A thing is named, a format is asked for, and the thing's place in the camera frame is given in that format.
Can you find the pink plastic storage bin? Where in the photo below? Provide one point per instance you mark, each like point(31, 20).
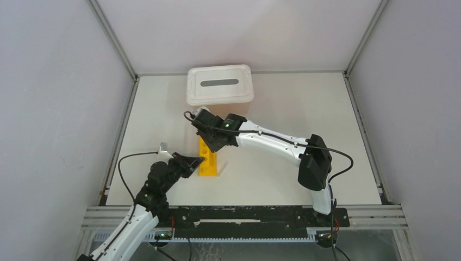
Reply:
point(222, 110)

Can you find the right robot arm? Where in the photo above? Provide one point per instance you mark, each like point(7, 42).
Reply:
point(310, 155)

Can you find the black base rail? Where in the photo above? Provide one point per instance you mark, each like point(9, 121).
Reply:
point(246, 223)

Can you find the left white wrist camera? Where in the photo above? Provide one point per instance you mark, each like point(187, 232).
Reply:
point(163, 153)

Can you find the translucent white bin lid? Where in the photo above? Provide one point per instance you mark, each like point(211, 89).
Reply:
point(216, 85)

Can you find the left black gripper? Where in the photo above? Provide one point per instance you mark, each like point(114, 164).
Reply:
point(188, 165)

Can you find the yellow test tube rack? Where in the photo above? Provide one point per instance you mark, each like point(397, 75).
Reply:
point(208, 168)

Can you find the clear tube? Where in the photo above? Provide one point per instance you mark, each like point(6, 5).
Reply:
point(221, 168)

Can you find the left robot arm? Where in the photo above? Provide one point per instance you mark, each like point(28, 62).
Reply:
point(150, 207)

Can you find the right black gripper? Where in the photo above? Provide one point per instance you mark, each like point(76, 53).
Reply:
point(213, 147)

